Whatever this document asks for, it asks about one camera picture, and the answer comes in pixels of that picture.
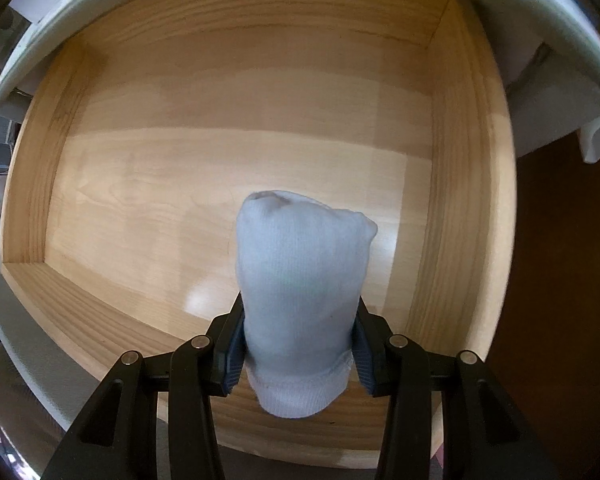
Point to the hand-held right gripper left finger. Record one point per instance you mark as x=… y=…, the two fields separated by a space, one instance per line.
x=232 y=355

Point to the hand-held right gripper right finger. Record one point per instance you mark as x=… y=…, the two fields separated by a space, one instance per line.
x=365 y=360

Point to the pale blue ribbed underwear roll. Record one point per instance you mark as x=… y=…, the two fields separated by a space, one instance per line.
x=300 y=285

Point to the grey drawer cabinet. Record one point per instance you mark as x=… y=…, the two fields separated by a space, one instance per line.
x=530 y=35

